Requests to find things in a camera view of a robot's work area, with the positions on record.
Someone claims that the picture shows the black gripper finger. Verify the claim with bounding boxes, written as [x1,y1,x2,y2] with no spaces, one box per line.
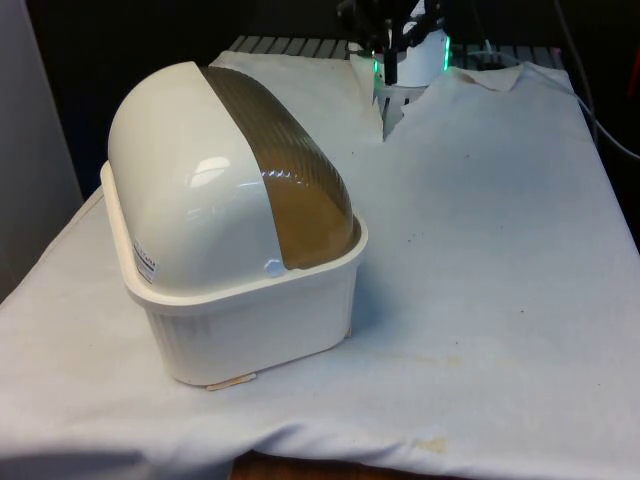
[391,0,447,84]
[335,0,393,84]

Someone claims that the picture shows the rounded box lid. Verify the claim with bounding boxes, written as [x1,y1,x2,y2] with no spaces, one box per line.
[107,60,364,297]

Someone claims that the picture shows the cream box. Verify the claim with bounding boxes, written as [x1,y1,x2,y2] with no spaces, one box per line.
[99,162,370,389]

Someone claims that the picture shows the pale locker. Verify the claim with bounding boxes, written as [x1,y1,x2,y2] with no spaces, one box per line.
[0,0,85,304]

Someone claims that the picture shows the grey cable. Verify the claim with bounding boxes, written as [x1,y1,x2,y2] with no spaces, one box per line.
[552,0,640,157]

